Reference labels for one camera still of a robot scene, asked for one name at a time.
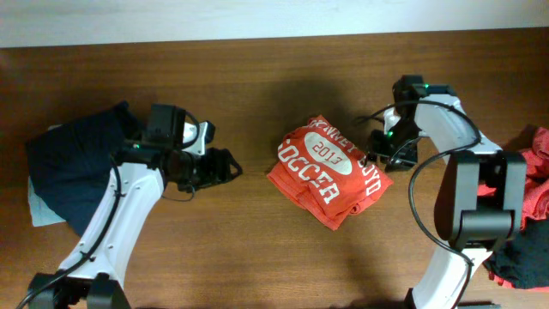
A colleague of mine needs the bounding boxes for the red patterned shirt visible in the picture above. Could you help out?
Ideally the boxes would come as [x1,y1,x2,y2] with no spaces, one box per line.
[503,124,548,230]

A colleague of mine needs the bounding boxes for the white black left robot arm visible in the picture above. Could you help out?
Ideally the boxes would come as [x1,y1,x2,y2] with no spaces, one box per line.
[21,102,242,308]

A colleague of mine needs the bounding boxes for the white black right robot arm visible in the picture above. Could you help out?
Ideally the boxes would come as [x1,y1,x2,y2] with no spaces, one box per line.
[369,75,527,309]

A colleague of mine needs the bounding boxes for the folded light blue shirt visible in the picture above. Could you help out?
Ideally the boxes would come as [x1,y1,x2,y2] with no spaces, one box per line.
[27,124,68,227]

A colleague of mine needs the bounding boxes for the orange t-shirt white print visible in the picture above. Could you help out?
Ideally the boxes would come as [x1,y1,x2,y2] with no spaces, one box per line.
[268,115,393,230]

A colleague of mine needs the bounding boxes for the black shirt in pile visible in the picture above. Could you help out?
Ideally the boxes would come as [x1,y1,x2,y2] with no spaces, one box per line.
[484,220,548,292]

